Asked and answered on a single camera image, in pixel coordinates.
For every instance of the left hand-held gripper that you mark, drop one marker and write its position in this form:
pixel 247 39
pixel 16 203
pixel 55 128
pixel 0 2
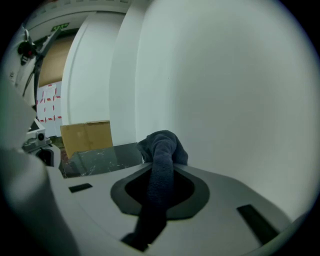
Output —
pixel 33 142

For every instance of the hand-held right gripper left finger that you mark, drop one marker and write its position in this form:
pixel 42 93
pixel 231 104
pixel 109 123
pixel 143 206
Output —
pixel 100 195

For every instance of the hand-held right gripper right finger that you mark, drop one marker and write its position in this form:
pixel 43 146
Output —
pixel 225 205

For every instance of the dark blue towel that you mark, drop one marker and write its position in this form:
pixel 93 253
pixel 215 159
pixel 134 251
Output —
pixel 161 162

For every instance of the brown cardboard box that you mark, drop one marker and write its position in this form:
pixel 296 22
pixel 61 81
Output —
pixel 85 137

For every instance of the black marble vanity counter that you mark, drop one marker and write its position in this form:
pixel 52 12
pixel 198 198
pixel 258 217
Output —
pixel 105 160

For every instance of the white panel with red tape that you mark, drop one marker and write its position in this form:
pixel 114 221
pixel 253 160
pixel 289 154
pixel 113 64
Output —
pixel 48 105

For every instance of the person's white shirt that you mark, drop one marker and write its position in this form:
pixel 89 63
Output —
pixel 12 117

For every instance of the brown door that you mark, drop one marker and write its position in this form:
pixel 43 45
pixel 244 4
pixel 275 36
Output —
pixel 55 65

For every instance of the black monitor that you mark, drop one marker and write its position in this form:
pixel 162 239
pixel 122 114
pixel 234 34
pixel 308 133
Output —
pixel 48 42

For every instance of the green exit sign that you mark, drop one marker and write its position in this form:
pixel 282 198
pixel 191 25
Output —
pixel 60 26

